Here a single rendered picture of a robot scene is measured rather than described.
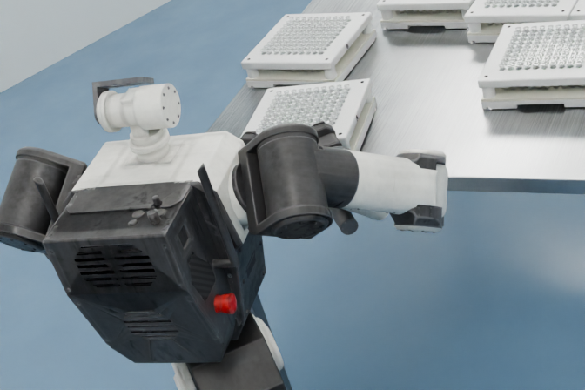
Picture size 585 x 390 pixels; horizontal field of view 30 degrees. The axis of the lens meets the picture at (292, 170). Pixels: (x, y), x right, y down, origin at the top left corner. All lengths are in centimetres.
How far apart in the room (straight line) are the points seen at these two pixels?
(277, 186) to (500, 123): 82
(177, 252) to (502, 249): 188
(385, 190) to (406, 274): 162
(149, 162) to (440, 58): 106
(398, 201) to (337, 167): 13
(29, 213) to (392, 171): 57
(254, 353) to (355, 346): 132
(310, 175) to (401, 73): 101
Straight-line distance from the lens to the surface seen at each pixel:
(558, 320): 302
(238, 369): 176
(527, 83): 227
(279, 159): 156
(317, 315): 321
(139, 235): 151
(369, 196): 164
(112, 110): 164
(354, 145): 225
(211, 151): 164
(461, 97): 239
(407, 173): 168
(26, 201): 175
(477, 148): 220
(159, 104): 160
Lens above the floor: 201
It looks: 31 degrees down
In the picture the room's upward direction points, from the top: 17 degrees counter-clockwise
